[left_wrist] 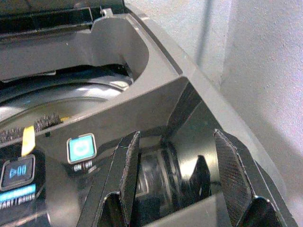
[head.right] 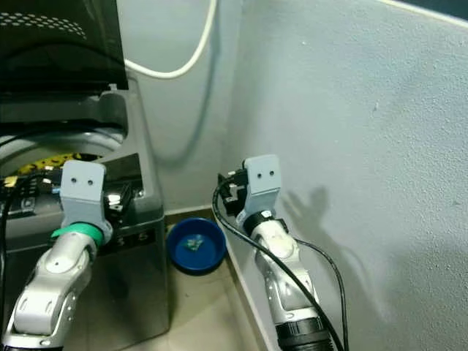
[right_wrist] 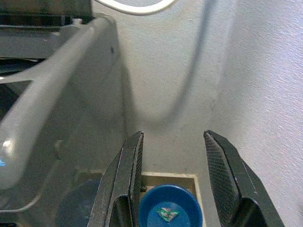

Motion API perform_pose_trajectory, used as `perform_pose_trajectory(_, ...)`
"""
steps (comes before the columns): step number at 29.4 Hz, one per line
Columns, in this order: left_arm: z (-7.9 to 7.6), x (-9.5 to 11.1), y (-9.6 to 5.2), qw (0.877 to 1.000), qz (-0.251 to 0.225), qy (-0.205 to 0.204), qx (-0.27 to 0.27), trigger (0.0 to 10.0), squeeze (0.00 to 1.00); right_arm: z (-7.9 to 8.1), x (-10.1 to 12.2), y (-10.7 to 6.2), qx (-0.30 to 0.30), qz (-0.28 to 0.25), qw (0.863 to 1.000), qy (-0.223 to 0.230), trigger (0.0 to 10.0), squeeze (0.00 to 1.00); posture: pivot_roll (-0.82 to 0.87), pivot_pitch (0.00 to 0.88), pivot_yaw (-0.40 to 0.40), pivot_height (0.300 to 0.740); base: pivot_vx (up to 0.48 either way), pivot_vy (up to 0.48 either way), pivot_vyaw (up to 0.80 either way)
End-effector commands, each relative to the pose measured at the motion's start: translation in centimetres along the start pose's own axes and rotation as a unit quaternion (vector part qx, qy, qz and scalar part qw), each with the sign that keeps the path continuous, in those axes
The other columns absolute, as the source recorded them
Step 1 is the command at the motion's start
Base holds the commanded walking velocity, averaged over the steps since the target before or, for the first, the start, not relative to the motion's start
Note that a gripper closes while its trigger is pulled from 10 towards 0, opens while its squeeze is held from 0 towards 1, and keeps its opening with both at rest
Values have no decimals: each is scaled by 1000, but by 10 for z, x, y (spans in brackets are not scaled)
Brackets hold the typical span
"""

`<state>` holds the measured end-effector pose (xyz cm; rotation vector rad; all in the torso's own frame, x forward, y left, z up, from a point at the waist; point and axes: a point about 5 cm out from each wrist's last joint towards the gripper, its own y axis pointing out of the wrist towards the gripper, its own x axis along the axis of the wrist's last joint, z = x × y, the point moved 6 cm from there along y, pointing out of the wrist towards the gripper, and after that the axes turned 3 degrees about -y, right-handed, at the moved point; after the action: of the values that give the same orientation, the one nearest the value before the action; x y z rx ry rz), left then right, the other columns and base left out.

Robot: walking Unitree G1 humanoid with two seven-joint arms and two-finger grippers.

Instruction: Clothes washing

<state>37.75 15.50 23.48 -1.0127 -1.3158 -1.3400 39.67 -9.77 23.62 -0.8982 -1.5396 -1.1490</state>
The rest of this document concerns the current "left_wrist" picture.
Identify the teal power button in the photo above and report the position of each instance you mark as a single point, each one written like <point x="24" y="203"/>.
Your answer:
<point x="81" y="148"/>

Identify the white lid hinge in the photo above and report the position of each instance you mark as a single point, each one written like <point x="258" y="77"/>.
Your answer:
<point x="107" y="11"/>

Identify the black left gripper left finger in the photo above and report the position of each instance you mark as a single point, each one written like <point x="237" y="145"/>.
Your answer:
<point x="118" y="179"/>

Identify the blue start pause button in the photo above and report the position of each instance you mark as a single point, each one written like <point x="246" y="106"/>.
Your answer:
<point x="17" y="172"/>

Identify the black velcro strip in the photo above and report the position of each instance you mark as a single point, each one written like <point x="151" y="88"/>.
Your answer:
<point x="46" y="121"/>

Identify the short yellow tape strip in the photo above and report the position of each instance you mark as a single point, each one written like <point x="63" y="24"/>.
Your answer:
<point x="64" y="117"/>

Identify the long yellow tape strip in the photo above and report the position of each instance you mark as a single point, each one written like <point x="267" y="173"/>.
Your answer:
<point x="28" y="142"/>

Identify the grey top-load washing machine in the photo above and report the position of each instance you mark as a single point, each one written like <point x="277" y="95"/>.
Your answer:
<point x="132" y="113"/>

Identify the grey washer inner tub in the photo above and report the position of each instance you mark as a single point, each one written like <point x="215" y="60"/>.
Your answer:
<point x="71" y="94"/>

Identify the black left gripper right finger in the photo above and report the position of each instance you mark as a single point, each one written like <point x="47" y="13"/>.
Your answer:
<point x="236" y="179"/>

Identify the dark washing machine lid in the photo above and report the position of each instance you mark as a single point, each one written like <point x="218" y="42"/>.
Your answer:
<point x="47" y="20"/>

